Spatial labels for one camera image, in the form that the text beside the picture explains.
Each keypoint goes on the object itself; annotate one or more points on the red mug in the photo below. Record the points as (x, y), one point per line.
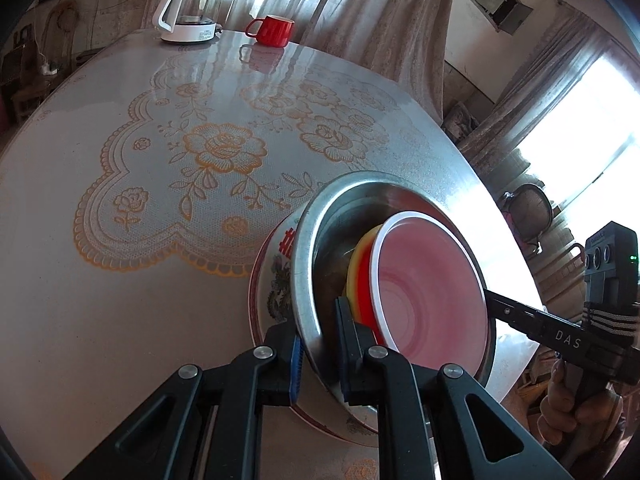
(272, 30)

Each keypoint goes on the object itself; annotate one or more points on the yellow plastic bowl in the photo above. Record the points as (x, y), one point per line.
(357, 270)

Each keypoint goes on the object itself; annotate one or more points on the bright window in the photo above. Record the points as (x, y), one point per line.
(590, 125)

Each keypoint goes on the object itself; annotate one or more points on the white plate red green print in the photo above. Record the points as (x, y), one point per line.
(272, 270)

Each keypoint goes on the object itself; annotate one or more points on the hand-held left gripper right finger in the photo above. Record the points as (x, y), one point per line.
(347, 355)

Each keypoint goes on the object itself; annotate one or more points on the narrow beige sheer curtain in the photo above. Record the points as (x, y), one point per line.
(540, 75)

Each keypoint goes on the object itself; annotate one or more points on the white glass electric kettle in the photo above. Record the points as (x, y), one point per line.
(185, 32)

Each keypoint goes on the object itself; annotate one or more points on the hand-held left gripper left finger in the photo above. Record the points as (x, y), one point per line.
(296, 370)

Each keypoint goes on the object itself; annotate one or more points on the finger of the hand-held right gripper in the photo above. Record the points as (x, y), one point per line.
(560, 335)

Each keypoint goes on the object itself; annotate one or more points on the leaning printed cushion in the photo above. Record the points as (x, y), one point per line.
(460, 122)

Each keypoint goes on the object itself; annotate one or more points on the stainless steel bowl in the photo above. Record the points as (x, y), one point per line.
(340, 220)

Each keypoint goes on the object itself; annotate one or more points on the person's right hand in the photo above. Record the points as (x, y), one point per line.
(550, 410)

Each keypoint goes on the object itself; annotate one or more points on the red plastic bowl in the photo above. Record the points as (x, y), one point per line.
(425, 290)

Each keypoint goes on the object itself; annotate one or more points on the large purple floral plate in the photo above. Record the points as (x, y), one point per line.
(254, 320)

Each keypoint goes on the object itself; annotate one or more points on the black wicker-back chair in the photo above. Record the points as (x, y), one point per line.
(530, 210)

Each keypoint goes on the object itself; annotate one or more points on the wide beige sheer curtain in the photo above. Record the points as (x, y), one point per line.
(375, 20)

